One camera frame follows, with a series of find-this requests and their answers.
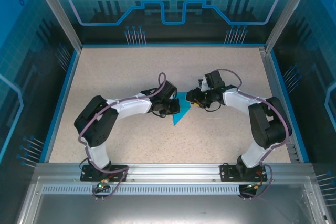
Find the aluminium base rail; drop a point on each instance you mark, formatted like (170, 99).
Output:
(173, 171)

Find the grey sheet metal tray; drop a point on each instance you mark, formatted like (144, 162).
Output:
(168, 211)

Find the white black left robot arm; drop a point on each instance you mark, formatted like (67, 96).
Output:
(136, 108)

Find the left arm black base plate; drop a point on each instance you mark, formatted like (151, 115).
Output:
(118, 172)

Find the aluminium table edge rail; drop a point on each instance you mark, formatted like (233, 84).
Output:
(266, 61)

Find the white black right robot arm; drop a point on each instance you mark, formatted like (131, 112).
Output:
(233, 102)

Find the blue paper sheet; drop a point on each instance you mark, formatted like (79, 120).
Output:
(182, 111)

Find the blue table edge strip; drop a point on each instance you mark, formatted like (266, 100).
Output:
(278, 77)
(63, 103)

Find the aluminium frame post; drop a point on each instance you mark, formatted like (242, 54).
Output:
(63, 16)
(285, 11)

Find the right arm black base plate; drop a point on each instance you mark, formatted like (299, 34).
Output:
(228, 172)

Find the blue printed enclosure panel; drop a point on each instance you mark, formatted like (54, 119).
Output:
(26, 77)
(315, 77)

